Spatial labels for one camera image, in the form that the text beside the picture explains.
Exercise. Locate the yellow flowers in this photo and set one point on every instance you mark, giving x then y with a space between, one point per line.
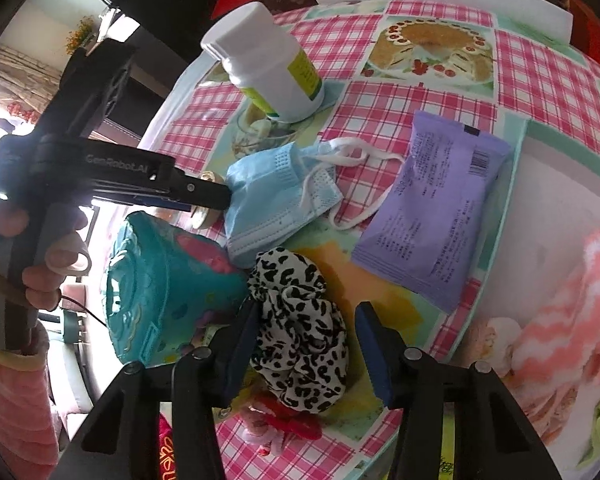
82 35

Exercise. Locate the person's left hand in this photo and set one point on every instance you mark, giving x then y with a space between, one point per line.
65 240

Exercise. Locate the red pink pipe-cleaner toy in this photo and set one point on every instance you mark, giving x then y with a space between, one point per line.
285 422

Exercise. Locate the leopard print scrunchie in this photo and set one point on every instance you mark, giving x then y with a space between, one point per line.
295 320

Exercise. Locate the black cabinet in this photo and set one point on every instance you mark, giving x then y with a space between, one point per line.
165 45

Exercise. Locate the pink white striped fuzzy sock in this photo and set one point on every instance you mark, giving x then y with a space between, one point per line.
580 310

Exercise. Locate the beige curtain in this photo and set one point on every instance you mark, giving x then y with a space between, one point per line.
25 70

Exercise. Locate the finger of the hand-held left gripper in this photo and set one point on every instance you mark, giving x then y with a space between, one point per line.
200 191
160 202

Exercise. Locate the round gold object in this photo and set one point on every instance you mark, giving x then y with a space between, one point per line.
205 217

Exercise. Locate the teal-rimmed white tray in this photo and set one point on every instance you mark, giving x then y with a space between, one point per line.
555 200

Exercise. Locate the blue face mask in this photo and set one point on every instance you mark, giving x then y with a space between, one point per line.
265 200

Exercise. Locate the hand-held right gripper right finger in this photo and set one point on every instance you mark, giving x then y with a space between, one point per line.
377 355

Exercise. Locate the person's left forearm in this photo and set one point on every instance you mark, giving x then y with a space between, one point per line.
15 400

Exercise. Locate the white pill bottle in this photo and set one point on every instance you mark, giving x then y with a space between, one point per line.
265 75

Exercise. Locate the teal tin box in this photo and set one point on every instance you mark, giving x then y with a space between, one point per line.
155 280

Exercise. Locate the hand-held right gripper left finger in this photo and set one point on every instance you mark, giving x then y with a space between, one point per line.
240 355

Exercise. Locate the purple packet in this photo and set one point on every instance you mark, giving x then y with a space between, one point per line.
430 220

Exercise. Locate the checkered printed tablecloth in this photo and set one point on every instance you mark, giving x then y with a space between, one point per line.
420 90

